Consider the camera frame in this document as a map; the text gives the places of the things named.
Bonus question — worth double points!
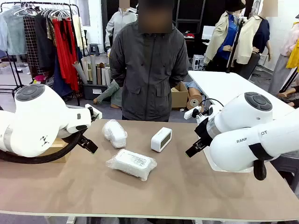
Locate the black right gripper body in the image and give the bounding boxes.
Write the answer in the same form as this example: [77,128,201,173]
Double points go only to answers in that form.
[194,116,214,150]

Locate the rounded bubble-wrapped clock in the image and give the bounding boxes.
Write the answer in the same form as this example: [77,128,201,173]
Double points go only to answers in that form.
[102,119,128,149]

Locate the unwrapped white digital clock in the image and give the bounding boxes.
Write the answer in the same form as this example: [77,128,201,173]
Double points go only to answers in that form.
[150,127,173,153]

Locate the thick brown paper roll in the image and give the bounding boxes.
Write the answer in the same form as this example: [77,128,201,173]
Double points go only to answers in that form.
[186,87,204,112]

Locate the open brown cardboard box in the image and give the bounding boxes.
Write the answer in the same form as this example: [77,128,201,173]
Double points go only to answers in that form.
[38,137,71,163]

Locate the cardboard box with open flaps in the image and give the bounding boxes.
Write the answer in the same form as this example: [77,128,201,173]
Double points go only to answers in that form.
[171,81,189,110]

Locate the white work table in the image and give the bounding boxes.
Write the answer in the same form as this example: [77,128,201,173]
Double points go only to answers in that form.
[188,70,296,122]

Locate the lying mannequin light blue dress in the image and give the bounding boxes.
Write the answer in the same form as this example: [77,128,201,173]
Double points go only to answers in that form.
[188,80,206,94]

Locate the clear plastic container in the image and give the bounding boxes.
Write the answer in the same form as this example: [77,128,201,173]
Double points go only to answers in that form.
[202,147,254,174]

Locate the dark grey storage bin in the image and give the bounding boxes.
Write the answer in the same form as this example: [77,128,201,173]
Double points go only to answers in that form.
[83,83,110,100]

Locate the mannequin leg grey sock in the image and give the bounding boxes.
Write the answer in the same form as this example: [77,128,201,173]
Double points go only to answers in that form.
[93,80,122,109]

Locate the navy blue long garment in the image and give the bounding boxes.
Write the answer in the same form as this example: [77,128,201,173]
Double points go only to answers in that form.
[53,53,73,98]

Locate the white computer case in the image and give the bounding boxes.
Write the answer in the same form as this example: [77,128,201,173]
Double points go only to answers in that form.
[191,54,205,70]

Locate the leaning grey paper roll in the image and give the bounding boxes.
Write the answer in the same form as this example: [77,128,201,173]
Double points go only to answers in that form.
[72,61,88,84]

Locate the tall grey paper roll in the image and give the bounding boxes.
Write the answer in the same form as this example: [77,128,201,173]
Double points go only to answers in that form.
[90,55,98,85]

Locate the cream paper roll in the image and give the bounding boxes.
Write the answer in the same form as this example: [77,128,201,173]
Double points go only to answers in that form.
[81,57,91,84]

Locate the person in grey jacket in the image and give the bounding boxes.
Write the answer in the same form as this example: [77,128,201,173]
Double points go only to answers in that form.
[109,0,189,122]

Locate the pink fabric pile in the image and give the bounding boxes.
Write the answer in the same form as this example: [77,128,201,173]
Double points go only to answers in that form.
[32,74,46,84]

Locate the seated mannequin feet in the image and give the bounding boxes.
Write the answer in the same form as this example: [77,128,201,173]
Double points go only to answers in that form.
[277,86,299,108]

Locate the black tripod stand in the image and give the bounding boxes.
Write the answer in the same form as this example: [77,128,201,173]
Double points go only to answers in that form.
[225,17,248,74]

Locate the red hanging dress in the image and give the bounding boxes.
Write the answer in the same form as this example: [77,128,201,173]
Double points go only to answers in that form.
[51,18,80,92]

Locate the mannequin beige coat blue shirt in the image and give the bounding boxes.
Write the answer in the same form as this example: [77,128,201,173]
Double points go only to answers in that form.
[203,0,246,72]

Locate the black plastic stool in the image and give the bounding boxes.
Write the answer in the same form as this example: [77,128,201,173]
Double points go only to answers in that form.
[271,151,299,191]

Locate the mannequin pink top grey skirt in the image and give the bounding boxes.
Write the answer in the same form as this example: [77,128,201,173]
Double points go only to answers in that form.
[268,21,299,94]

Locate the small grey stool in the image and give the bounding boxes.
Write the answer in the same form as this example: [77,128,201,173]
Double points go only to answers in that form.
[88,43,100,56]

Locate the white monitor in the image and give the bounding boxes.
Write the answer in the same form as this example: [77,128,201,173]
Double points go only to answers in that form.
[201,25,215,40]

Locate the mannequin cream cape navy top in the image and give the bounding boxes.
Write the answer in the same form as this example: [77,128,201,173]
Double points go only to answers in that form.
[235,0,273,79]

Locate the black hanging garment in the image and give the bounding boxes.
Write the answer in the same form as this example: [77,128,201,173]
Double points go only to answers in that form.
[35,14,57,73]

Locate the brown checkered garment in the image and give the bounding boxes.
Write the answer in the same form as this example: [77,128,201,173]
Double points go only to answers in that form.
[23,16,44,75]

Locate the cream hanging garment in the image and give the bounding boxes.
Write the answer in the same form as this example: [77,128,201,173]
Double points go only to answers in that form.
[71,15,87,51]

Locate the black bucket hat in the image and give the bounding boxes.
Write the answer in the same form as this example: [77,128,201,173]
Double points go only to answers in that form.
[225,0,246,12]

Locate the light blue fuzzy jacket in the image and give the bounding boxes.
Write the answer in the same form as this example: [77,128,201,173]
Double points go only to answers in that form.
[0,6,28,56]

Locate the black metal clothes rack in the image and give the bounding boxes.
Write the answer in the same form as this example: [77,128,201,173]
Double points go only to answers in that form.
[0,1,81,107]

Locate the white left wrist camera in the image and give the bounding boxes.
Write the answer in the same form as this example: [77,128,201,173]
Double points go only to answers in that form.
[85,104,103,120]

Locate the black hose of left arm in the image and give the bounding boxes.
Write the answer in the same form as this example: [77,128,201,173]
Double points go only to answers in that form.
[0,129,88,164]

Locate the white table leg frame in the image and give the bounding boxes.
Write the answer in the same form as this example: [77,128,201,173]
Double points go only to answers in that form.
[44,216,78,224]

